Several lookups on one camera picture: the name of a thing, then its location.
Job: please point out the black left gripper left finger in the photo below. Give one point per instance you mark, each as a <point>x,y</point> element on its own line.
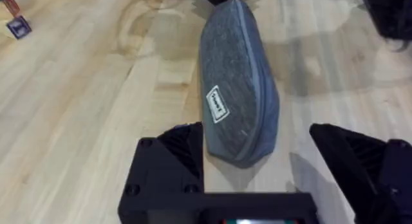
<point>170,166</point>

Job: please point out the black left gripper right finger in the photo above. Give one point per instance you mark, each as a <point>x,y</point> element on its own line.
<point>370,179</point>

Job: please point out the blue-grey zip bag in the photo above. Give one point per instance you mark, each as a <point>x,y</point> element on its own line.
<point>235,89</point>

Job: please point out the purple toy block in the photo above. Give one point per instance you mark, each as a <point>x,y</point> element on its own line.
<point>19,27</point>

